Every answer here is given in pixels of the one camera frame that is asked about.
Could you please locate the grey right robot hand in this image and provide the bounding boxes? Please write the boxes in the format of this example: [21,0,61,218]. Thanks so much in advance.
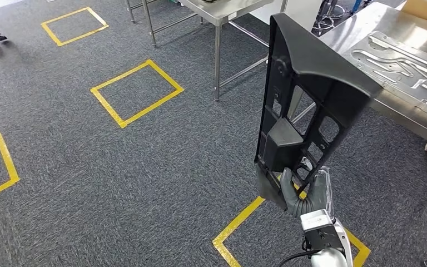
[280,166,335,218]

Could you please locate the black plastic panel part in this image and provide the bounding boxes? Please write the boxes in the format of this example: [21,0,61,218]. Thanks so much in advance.
[254,13,384,212]

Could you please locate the stainless steel workbench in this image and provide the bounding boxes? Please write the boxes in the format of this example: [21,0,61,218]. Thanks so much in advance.
[318,2,427,152]

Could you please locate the stamped sheet metal plate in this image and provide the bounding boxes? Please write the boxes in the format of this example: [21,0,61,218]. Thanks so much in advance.
[340,31,427,122]

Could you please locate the chrome stool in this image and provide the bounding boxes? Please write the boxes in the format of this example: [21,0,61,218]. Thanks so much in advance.
[311,0,347,32]

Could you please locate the white cabinet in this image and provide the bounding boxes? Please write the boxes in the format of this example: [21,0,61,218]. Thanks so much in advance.
[250,0,323,34]

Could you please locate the yellow tape floor square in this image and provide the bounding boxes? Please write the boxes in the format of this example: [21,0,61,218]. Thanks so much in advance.
[40,6,109,47]
[90,58,185,130]

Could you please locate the stainless steel table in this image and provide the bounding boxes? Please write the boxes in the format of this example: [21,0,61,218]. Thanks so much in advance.
[125,0,288,102]

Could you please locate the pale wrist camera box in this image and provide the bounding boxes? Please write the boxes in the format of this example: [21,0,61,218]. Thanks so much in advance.
[300,209,354,267]

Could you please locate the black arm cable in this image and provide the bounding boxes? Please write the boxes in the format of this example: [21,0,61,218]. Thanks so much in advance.
[277,250,312,267]

